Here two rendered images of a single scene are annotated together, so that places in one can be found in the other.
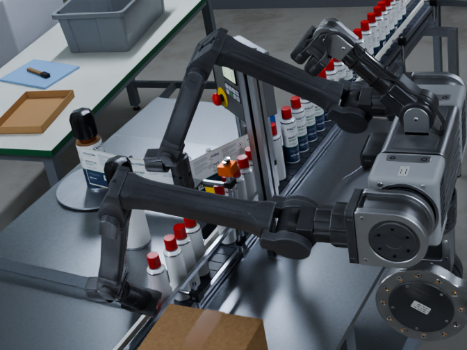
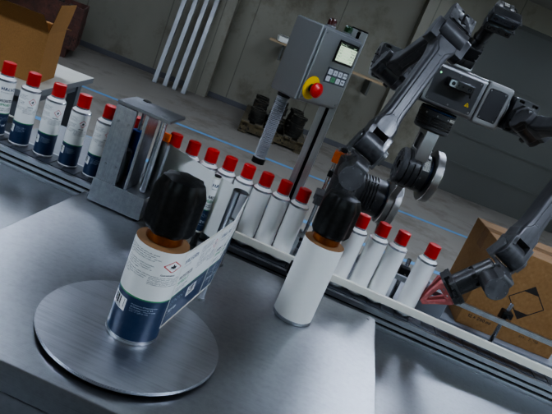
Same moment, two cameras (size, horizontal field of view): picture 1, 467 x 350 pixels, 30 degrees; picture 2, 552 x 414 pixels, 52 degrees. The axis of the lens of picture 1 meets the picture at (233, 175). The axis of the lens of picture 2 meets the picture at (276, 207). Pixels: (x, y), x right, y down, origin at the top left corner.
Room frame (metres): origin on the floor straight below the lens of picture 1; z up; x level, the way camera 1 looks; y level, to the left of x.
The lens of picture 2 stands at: (2.94, 1.27, 1.44)
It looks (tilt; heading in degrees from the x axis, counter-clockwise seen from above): 17 degrees down; 240
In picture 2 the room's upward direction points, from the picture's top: 22 degrees clockwise
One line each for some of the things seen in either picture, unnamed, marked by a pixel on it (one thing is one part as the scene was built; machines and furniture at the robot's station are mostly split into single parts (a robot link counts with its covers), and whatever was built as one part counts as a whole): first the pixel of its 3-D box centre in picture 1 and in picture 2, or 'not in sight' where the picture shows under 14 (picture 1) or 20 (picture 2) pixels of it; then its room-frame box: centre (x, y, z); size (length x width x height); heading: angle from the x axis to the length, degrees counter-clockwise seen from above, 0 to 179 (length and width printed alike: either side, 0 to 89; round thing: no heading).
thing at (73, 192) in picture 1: (100, 185); (131, 333); (2.65, 0.46, 0.89); 0.31 x 0.31 x 0.01
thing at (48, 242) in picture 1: (130, 206); (181, 319); (2.52, 0.36, 0.86); 0.80 x 0.67 x 0.05; 147
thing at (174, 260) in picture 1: (176, 267); (388, 265); (1.95, 0.20, 0.98); 0.05 x 0.05 x 0.20
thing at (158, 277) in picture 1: (160, 285); (418, 278); (1.89, 0.25, 0.98); 0.05 x 0.05 x 0.20
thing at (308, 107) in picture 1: (307, 114); (75, 131); (2.71, -0.29, 0.98); 0.05 x 0.05 x 0.20
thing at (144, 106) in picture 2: not in sight; (153, 109); (2.59, -0.09, 1.14); 0.14 x 0.11 x 0.01; 147
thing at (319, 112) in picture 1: (315, 104); (51, 120); (2.78, -0.33, 0.98); 0.05 x 0.05 x 0.20
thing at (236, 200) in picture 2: not in sight; (227, 227); (2.40, 0.14, 0.97); 0.05 x 0.05 x 0.19
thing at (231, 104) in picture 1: (242, 79); (318, 64); (2.22, -0.07, 1.38); 0.17 x 0.10 x 0.19; 22
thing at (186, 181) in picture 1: (183, 182); (338, 190); (2.16, 0.14, 1.13); 0.10 x 0.07 x 0.07; 147
